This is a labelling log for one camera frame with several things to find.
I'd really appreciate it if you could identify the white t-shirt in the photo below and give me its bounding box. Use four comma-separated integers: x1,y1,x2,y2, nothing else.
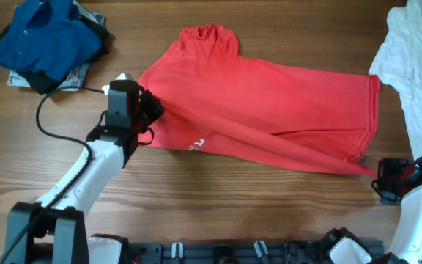
369,0,422,159

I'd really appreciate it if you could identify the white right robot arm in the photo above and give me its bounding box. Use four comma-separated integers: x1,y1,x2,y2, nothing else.
320,157,422,264

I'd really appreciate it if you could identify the red printed t-shirt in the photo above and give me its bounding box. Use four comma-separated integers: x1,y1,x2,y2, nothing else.
138,23,380,176

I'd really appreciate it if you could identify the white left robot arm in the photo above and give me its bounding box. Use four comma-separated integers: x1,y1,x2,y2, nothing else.
0,88,164,263

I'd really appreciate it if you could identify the grey printed folded cloth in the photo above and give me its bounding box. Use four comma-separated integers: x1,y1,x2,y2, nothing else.
6,0,106,92

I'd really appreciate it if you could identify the blue polo shirt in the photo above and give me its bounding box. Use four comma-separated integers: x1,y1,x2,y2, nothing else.
0,0,103,81

